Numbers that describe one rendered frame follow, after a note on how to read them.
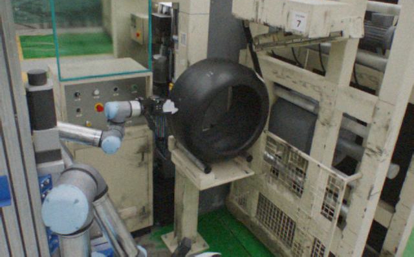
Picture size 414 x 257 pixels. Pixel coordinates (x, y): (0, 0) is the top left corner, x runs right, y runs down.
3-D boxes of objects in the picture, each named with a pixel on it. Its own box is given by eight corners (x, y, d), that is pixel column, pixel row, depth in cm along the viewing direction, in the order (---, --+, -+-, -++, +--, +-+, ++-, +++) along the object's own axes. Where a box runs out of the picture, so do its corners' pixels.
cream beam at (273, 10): (229, 17, 208) (231, -11, 202) (264, 15, 220) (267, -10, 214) (307, 39, 161) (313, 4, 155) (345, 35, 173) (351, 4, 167)
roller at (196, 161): (174, 147, 222) (174, 140, 220) (182, 145, 224) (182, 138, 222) (204, 175, 195) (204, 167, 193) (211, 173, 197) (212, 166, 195)
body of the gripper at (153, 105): (165, 100, 175) (142, 101, 168) (163, 116, 178) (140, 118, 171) (159, 95, 181) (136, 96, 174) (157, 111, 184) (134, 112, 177)
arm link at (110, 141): (0, 111, 146) (121, 137, 154) (11, 101, 156) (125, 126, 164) (-1, 136, 150) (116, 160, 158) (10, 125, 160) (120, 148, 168)
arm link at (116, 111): (103, 116, 170) (104, 99, 167) (125, 114, 176) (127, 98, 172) (108, 123, 164) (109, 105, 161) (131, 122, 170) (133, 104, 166)
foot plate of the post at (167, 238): (160, 237, 275) (160, 232, 273) (191, 226, 288) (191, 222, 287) (176, 260, 254) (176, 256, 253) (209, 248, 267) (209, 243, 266)
